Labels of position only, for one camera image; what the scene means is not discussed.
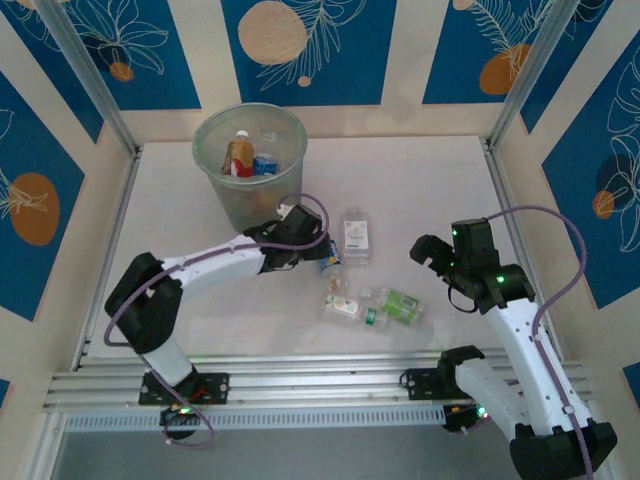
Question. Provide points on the aluminium frame post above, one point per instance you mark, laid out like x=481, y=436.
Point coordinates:
x=548, y=50
x=74, y=50

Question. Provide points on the large blue label water bottle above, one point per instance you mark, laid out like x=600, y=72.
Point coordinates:
x=266, y=165

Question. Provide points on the aluminium table side rail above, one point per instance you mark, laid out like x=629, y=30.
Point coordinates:
x=118, y=215
x=500, y=175

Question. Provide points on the control board with green light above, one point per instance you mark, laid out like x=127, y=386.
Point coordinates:
x=180, y=414
x=457, y=417

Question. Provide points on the flat clear bottle, white label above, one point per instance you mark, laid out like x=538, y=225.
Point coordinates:
x=356, y=235

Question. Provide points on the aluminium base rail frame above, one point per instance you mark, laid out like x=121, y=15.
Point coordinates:
x=310, y=380

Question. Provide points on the red yellow label tea bottle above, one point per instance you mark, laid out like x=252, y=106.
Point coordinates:
x=240, y=155

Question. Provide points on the translucent grey waste bin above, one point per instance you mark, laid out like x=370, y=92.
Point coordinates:
x=290, y=165

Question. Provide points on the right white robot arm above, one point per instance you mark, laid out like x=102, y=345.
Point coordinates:
x=520, y=345

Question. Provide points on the small crushed clear bottle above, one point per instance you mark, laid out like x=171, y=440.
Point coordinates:
x=337, y=285

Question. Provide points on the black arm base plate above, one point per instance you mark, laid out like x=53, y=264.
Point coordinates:
x=420, y=382
x=220, y=387

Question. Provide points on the green label water bottle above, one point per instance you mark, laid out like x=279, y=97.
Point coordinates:
x=400, y=302

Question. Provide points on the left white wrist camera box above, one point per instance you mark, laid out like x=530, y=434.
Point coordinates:
x=285, y=210

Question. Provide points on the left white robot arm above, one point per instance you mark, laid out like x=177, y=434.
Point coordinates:
x=220, y=260

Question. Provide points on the blue yellow label bottle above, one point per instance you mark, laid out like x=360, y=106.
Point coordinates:
x=334, y=255

